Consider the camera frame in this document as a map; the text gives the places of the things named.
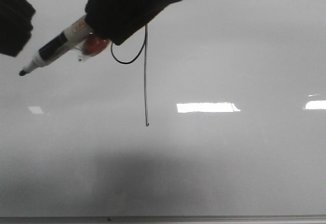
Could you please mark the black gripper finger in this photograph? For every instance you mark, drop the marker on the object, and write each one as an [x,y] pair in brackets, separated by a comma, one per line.
[16,25]
[118,20]

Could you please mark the black and white whiteboard marker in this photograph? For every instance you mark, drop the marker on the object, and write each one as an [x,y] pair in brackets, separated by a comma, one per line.
[79,37]

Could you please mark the white whiteboard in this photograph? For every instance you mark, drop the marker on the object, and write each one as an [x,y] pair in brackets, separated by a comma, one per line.
[227,116]

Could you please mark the grey aluminium whiteboard frame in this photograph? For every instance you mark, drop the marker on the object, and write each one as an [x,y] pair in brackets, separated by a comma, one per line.
[171,219]

